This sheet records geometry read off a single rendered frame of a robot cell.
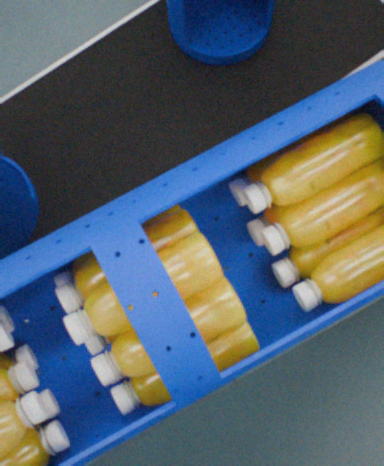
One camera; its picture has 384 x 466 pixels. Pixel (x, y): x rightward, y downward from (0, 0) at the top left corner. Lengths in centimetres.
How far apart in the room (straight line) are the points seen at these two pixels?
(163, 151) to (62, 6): 62
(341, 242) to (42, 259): 43
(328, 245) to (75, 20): 150
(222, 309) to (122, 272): 15
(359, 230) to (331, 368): 105
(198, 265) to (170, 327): 9
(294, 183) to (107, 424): 42
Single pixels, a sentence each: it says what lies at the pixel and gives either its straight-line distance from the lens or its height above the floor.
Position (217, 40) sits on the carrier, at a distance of 223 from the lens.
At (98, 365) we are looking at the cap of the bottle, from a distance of 103.
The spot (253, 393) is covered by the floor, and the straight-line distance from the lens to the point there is 215.
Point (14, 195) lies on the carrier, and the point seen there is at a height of 41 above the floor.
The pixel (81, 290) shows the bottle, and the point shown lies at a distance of 105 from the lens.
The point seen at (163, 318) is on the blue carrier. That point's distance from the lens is 93.
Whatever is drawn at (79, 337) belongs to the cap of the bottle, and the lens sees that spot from 100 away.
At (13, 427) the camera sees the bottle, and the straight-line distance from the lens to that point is 104.
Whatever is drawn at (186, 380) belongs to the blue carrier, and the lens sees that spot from 98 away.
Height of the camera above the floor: 215
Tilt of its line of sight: 75 degrees down
